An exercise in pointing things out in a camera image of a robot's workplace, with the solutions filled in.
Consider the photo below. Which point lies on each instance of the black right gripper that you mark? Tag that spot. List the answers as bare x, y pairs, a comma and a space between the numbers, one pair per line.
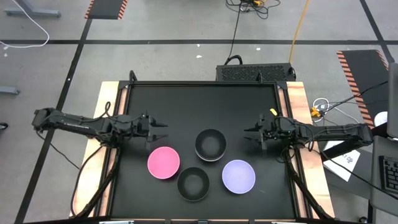
263, 130

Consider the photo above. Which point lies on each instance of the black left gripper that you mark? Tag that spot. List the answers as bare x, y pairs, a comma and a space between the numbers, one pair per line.
150, 130

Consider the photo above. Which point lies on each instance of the pink bowl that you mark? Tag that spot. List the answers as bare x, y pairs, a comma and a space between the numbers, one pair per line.
163, 162

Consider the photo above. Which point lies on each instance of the dark grey bowl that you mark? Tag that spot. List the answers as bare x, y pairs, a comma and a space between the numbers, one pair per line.
211, 144
193, 184

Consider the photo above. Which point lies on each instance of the purple bowl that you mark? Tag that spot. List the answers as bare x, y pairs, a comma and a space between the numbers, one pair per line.
238, 176

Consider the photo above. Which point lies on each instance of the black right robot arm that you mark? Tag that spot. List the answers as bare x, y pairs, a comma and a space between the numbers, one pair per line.
342, 130

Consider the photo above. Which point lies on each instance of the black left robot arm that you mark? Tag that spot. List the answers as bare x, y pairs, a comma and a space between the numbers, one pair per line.
77, 124

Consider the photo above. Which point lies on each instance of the yellow tape tag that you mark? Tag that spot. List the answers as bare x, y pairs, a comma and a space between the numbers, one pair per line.
273, 112

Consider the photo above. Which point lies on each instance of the black clamp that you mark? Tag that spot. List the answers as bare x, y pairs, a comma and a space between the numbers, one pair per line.
260, 77
133, 76

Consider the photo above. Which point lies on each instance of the black computer case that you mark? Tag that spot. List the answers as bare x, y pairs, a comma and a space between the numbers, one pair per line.
255, 73

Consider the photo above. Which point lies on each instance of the yellow plug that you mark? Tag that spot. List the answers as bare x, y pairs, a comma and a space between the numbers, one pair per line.
315, 112

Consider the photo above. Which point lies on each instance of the black diagonal bar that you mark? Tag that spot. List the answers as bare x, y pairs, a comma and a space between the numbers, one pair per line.
339, 152

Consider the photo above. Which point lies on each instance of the white paper sheet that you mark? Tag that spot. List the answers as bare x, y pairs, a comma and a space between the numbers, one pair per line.
345, 163

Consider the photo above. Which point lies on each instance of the striped floor mat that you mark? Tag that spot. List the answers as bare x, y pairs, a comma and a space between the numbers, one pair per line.
367, 77
105, 9

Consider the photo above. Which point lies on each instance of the white round cap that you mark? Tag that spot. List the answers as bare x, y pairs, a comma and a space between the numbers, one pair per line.
382, 119

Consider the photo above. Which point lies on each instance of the black keyboard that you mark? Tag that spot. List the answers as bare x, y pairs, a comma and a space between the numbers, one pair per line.
390, 174

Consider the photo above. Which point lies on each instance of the grey desk panel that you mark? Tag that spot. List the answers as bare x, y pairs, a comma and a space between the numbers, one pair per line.
393, 99

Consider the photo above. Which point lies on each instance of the grey desk foot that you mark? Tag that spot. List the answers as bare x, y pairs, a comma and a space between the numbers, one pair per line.
9, 90

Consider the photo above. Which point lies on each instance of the workbench with grey legs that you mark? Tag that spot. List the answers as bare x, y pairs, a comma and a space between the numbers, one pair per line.
34, 13

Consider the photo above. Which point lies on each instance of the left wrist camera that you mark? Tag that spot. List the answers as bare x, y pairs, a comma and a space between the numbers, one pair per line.
144, 129

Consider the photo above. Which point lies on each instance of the black aluminium rig frame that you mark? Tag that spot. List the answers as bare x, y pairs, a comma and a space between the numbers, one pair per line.
202, 83

